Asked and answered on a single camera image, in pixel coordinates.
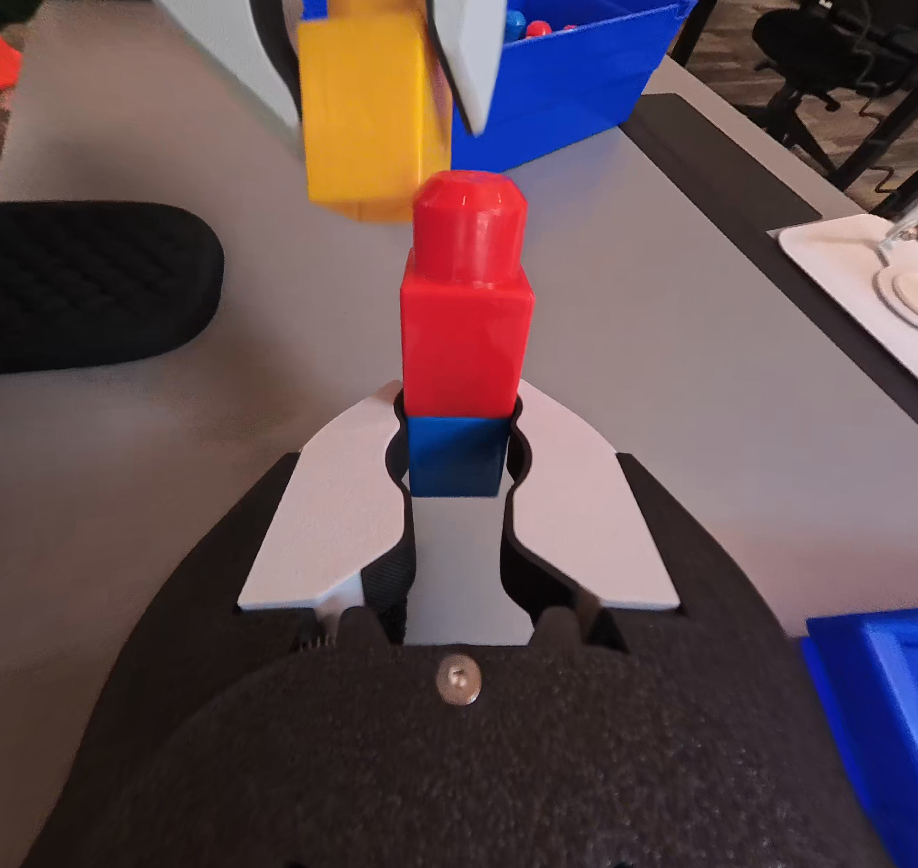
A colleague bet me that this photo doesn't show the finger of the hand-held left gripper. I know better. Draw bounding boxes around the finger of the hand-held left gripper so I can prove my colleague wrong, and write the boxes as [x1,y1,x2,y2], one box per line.
[412,0,512,139]
[118,0,302,130]

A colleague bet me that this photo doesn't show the blue plastic bin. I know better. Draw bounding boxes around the blue plastic bin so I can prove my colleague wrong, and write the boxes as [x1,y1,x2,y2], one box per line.
[297,0,698,173]
[799,610,918,868]

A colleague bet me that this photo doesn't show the pile of mega blocks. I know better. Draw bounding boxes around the pile of mega blocks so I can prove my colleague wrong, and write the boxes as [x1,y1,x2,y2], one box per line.
[502,11,578,44]

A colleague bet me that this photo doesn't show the blue mega block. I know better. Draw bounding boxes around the blue mega block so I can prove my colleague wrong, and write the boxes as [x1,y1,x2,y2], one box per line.
[405,415,512,499]

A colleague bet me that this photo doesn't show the black textured pad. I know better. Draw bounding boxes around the black textured pad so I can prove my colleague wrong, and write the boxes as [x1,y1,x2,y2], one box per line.
[0,199,225,375]

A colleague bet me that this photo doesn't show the black office chair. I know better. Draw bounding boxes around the black office chair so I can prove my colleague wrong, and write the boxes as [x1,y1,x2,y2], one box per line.
[753,0,918,187]

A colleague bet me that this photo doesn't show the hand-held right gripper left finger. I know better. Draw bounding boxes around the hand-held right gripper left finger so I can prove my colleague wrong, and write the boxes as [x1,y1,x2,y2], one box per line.
[237,380,418,625]

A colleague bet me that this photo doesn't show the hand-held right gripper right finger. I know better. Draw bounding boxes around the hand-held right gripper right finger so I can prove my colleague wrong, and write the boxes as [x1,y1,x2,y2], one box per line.
[502,379,681,612]

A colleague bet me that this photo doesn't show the red mega block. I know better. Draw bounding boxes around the red mega block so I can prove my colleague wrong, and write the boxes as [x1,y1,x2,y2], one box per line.
[399,170,535,420]

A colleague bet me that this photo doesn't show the yellow mega block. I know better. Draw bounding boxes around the yellow mega block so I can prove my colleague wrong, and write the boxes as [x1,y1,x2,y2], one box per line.
[296,0,453,225]

